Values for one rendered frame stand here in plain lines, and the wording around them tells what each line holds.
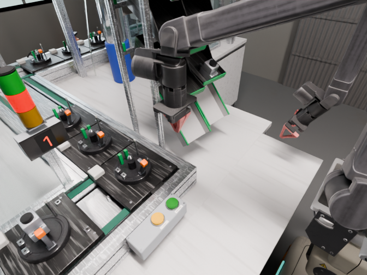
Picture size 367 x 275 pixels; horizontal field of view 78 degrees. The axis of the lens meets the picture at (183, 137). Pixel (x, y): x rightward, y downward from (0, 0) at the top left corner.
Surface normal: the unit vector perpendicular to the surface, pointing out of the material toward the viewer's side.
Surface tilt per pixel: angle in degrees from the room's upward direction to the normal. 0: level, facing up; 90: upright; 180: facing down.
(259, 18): 73
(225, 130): 0
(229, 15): 67
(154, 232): 0
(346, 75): 81
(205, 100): 45
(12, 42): 90
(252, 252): 0
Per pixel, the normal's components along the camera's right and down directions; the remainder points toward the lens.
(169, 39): -0.40, 0.31
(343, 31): -0.66, 0.51
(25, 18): 0.76, 0.42
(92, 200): -0.03, -0.75
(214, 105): 0.44, -0.18
